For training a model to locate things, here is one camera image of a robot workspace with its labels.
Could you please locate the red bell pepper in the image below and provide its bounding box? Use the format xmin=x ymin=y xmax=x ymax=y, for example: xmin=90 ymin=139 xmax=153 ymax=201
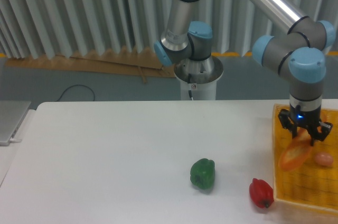
xmin=249 ymin=178 xmax=274 ymax=208

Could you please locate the grey pleated curtain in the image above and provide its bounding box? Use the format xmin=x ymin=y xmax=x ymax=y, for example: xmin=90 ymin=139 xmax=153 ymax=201
xmin=0 ymin=0 xmax=338 ymax=58

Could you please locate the green bell pepper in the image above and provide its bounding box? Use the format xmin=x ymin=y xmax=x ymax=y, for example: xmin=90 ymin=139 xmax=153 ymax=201
xmin=190 ymin=158 xmax=215 ymax=190

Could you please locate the brown cardboard sheet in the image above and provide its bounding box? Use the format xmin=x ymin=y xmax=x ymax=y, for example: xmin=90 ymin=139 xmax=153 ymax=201
xmin=5 ymin=46 xmax=175 ymax=83

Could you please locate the orange baguette bread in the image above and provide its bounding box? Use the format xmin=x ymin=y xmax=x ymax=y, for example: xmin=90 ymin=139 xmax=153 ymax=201
xmin=278 ymin=128 xmax=322 ymax=172

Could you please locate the black floor cable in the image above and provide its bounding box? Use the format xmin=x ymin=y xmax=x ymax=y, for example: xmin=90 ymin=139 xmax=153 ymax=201
xmin=53 ymin=84 xmax=96 ymax=102

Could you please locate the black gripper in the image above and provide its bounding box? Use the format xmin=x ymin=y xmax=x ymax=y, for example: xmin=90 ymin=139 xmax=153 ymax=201
xmin=277 ymin=107 xmax=333 ymax=146

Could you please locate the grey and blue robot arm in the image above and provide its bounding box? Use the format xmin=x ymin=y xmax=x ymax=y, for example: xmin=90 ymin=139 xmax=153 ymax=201
xmin=154 ymin=0 xmax=336 ymax=144

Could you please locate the yellow wicker basket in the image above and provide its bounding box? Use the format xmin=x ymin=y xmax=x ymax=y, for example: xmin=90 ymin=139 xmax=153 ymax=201
xmin=272 ymin=104 xmax=337 ymax=214

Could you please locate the silver laptop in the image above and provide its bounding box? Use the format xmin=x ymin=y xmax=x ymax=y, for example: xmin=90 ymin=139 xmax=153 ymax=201
xmin=0 ymin=100 xmax=31 ymax=146

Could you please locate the brown egg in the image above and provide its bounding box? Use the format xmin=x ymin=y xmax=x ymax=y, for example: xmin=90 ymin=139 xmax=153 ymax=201
xmin=314 ymin=152 xmax=334 ymax=166

